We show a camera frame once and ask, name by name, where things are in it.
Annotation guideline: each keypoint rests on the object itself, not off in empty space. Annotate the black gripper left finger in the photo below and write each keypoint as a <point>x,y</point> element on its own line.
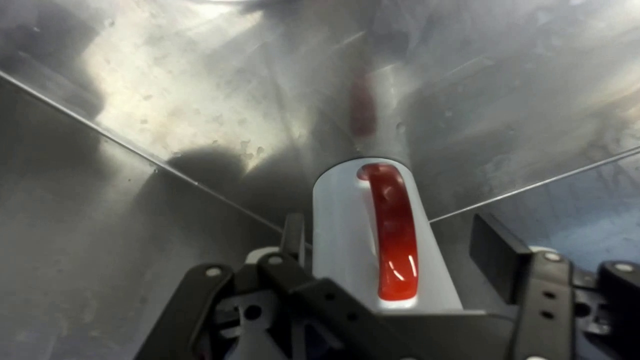
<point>313,307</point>

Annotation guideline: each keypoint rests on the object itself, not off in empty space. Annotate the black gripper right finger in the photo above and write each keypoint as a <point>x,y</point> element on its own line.
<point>547,307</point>

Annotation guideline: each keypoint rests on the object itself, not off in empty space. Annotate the stainless steel sink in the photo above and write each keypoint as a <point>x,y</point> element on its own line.
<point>167,100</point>

